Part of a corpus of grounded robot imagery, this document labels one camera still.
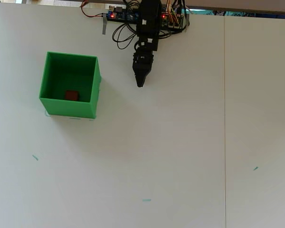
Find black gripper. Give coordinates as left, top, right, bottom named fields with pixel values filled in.
left=132, top=36, right=159, bottom=88

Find red block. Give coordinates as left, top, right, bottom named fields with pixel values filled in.
left=65, top=90, right=80, bottom=102

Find green plastic bin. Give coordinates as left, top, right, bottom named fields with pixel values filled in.
left=38, top=51, right=102, bottom=119

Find circuit board with blue parts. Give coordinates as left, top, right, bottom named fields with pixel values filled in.
left=107, top=5, right=141, bottom=23

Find gray tape strip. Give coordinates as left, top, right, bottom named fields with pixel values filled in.
left=102, top=13, right=108, bottom=36

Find teal patterned cloth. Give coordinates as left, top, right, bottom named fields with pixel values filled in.
left=189, top=8, right=285, bottom=19

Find black looped servo cable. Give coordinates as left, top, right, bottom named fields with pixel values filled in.
left=112, top=0, right=143, bottom=50

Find circuit board with jumper wires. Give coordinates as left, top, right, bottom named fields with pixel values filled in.
left=160, top=9, right=185, bottom=30

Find coloured jumper wires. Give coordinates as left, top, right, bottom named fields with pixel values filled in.
left=165, top=0, right=184, bottom=26

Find red orange wire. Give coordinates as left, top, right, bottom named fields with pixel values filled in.
left=81, top=0, right=105, bottom=19

